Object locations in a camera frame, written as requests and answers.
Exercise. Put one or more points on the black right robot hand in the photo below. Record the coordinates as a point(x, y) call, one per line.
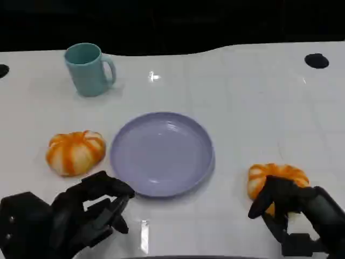
point(323, 207)

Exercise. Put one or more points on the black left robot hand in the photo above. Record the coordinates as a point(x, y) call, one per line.
point(70, 215)

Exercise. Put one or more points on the orange and white bread roll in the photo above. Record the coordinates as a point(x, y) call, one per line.
point(277, 170)
point(74, 153)

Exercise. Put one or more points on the lilac plate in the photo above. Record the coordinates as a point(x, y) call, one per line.
point(161, 153)

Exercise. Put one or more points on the pale green mug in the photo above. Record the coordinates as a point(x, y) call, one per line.
point(85, 73)

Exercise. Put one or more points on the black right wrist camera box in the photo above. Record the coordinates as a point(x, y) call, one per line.
point(302, 244)

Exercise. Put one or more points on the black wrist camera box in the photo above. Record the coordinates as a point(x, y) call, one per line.
point(24, 224)
point(302, 244)

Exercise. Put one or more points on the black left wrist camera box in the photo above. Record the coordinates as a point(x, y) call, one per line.
point(24, 224)

